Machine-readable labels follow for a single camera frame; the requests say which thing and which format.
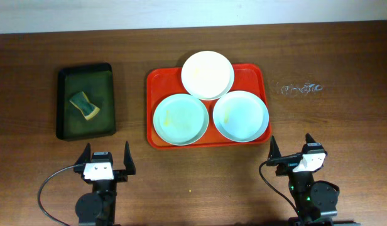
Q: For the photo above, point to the green and yellow sponge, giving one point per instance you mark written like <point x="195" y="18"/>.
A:
<point x="83" y="104"/>

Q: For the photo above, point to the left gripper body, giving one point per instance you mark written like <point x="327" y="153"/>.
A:
<point x="119" y="175"/>

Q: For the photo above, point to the green cloth in tray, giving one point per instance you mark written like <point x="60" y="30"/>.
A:
<point x="98" y="87"/>

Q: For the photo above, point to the light blue plate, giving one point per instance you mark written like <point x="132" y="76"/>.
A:
<point x="241" y="116"/>

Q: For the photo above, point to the light green plate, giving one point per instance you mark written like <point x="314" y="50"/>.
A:
<point x="180" y="119"/>

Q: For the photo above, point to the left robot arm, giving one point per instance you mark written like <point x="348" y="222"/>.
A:
<point x="98" y="207"/>

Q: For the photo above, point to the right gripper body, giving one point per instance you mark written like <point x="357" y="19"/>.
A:
<point x="287" y="162"/>

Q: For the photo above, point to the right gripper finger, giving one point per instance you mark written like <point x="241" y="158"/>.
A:
<point x="309" y="139"/>
<point x="274" y="152"/>

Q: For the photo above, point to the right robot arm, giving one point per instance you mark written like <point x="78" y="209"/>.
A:
<point x="314" y="201"/>

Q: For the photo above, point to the black rectangular tray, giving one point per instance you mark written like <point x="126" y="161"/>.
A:
<point x="92" y="68"/>

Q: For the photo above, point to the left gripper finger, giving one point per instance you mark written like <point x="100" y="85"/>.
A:
<point x="85" y="156"/>
<point x="128" y="161"/>

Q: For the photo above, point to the white plate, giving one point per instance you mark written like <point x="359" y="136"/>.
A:
<point x="207" y="75"/>

